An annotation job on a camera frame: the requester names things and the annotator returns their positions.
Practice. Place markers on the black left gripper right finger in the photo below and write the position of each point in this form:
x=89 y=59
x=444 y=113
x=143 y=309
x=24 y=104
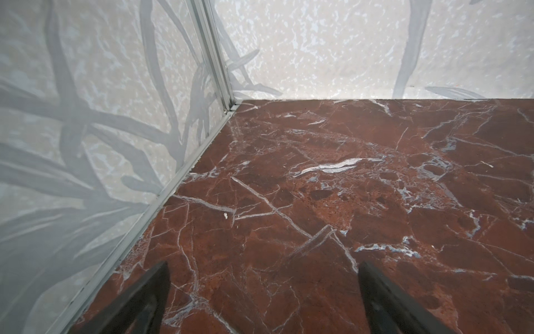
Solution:
x=389 y=309

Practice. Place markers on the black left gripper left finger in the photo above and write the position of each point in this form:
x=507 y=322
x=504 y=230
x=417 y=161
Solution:
x=139 y=309

